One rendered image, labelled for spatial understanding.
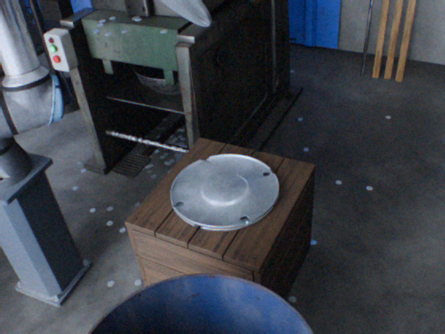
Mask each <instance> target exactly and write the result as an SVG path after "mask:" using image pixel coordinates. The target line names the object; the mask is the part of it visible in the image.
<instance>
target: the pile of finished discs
mask: <svg viewBox="0 0 445 334"><path fill-rule="evenodd" d="M271 172H272V171H271V170H270V167H269V166H267V165H266V164H264V163H263V162H261V161H259V160H257V159H255V158H252V157H248V156H244V155H241V154H219V155H215V156H210V157H209V158H208V159H207V160H206V161H204V160H202V161H201V160H199V161H196V162H194V163H192V164H190V165H189V166H187V167H186V168H185V169H183V170H182V171H181V172H180V173H179V174H178V175H177V176H176V179H175V180H174V181H173V183H172V187H171V193H170V194H171V201H172V206H173V207H174V209H175V211H176V214H177V215H178V216H179V217H180V218H182V219H183V220H184V221H186V222H187V223H189V224H191V225H192V226H194V227H198V226H199V225H200V226H202V227H201V229H203V230H207V231H234V230H238V229H242V228H244V227H248V226H250V225H252V224H254V223H256V222H257V221H259V220H260V219H262V218H265V217H266V216H267V215H268V214H269V213H270V211H271V210H272V209H273V207H274V206H273V205H276V203H277V200H278V197H279V189H280V187H279V181H278V179H277V176H276V174H275V173H274V174H273V173H271Z"/></svg>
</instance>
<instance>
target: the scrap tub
mask: <svg viewBox="0 0 445 334"><path fill-rule="evenodd" d="M88 334H315V333H314V332H313V331H312V329H311V326H310V325H309V324H308V323H307V322H306V320H305V319H304V318H303V316H301V315H300V314H299V312H298V311H297V310H296V309H294V307H293V306H291V305H290V304H289V303H288V302H287V301H285V300H284V299H283V298H282V297H281V296H279V295H278V294H276V293H274V292H273V291H271V290H270V289H267V288H265V287H264V286H263V285H260V284H256V283H254V282H252V281H249V280H246V279H244V278H240V277H235V276H232V275H222V274H184V275H180V276H175V277H172V278H168V279H165V280H162V281H159V282H154V283H153V284H150V285H148V286H146V287H144V288H142V289H139V290H138V291H136V292H134V293H132V294H130V295H129V296H128V297H125V298H124V299H122V300H121V301H120V302H119V303H118V304H116V305H114V306H113V307H112V308H111V310H109V311H107V312H106V313H105V314H104V316H103V317H102V318H100V319H99V320H98V321H97V322H96V324H95V325H94V326H93V327H92V328H91V330H90V331H89V332H88Z"/></svg>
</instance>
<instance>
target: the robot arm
mask: <svg viewBox="0 0 445 334"><path fill-rule="evenodd" d="M0 62H1V65H2V67H3V69H4V73H5V75H6V76H5V78H4V79H3V81H2V86H3V88H4V90H1V91H0V190H1V189H4V188H8V187H10V186H11V185H16V184H17V183H18V182H20V181H22V180H23V179H24V178H25V177H26V176H28V175H29V173H30V172H31V168H32V165H33V164H32V162H31V157H30V156H29V155H28V154H27V153H26V152H25V151H24V149H23V148H22V147H21V146H20V145H18V144H17V142H16V140H15V138H14V135H18V134H22V133H25V132H27V131H30V130H33V129H36V128H39V127H41V126H45V125H50V124H51V123H53V122H58V121H60V120H61V119H63V117H64V100H63V96H62V92H61V90H60V85H59V80H58V78H57V76H55V75H50V73H49V71H48V69H47V68H45V67H43V66H41V65H40V64H39V59H38V57H37V54H36V51H35V49H34V45H33V42H32V40H31V37H30V35H29V30H28V27H27V26H26V23H25V19H24V16H23V13H22V12H21V6H20V4H19V2H18V0H0Z"/></svg>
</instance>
